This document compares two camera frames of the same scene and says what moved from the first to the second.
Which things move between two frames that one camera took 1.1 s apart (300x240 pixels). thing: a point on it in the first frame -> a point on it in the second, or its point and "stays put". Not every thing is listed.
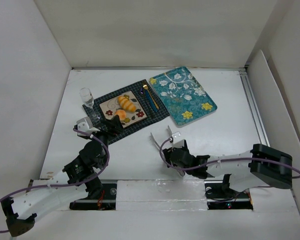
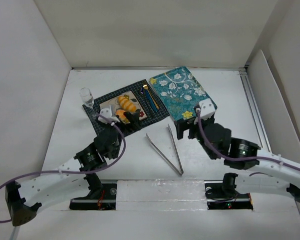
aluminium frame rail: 256,116 stays put
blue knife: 150,98 stays put
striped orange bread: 126,104 stays put
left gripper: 105,127 -> 125,120
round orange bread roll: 121,113 stays put
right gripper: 172,155 -> 194,125
